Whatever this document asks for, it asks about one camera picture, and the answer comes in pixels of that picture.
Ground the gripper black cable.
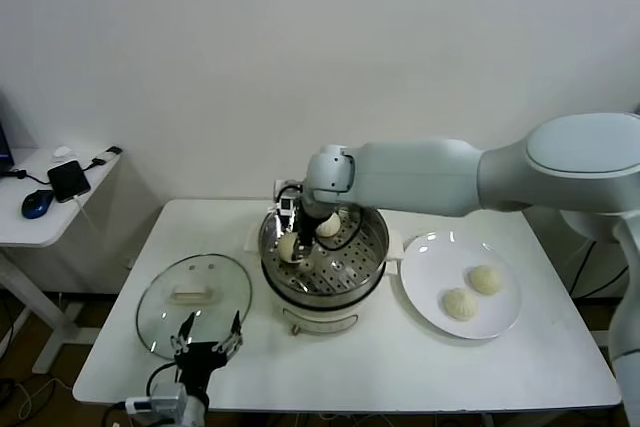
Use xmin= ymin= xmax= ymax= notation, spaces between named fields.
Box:
xmin=145 ymin=363 xmax=177 ymax=398
xmin=316 ymin=206 xmax=367 ymax=254

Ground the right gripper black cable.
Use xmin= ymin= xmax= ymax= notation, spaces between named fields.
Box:
xmin=316 ymin=206 xmax=367 ymax=254

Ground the white steamed baozi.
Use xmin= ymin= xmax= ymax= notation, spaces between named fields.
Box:
xmin=467 ymin=264 xmax=503 ymax=297
xmin=314 ymin=211 xmax=343 ymax=239
xmin=441 ymin=287 xmax=479 ymax=322
xmin=276 ymin=233 xmax=307 ymax=264

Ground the black laptop cable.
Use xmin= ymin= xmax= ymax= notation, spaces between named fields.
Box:
xmin=0 ymin=166 xmax=52 ymax=188

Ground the black adapter cable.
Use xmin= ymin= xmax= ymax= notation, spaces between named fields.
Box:
xmin=77 ymin=145 xmax=124 ymax=174

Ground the white charging cable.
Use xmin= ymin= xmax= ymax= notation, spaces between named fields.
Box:
xmin=72 ymin=194 xmax=99 ymax=236

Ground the black smartphone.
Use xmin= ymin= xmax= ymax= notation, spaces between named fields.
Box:
xmin=47 ymin=160 xmax=93 ymax=204

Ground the white round plate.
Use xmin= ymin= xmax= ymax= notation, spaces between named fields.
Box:
xmin=399 ymin=230 xmax=524 ymax=340

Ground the blue computer mouse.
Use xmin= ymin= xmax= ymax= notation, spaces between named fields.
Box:
xmin=21 ymin=189 xmax=54 ymax=221

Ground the dark laptop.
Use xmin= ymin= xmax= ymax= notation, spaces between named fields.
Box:
xmin=0 ymin=91 xmax=17 ymax=176

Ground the thin pale floor cable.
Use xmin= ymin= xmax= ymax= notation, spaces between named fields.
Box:
xmin=18 ymin=376 xmax=76 ymax=416

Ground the glass pot lid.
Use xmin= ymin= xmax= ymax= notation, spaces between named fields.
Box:
xmin=135 ymin=252 xmax=253 ymax=356

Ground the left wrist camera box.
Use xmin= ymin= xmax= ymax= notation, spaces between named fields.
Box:
xmin=124 ymin=379 xmax=190 ymax=414

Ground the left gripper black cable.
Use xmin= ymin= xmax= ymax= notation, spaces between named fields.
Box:
xmin=145 ymin=363 xmax=177 ymax=398

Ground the stainless steel steamer basket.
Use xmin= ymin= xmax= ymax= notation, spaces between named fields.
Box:
xmin=243 ymin=188 xmax=404 ymax=298

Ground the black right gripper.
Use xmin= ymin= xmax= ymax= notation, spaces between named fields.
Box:
xmin=296 ymin=201 xmax=322 ymax=255

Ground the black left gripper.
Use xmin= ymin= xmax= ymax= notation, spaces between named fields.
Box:
xmin=170 ymin=310 xmax=245 ymax=389

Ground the white side table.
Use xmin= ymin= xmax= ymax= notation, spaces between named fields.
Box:
xmin=0 ymin=146 xmax=126 ymax=376

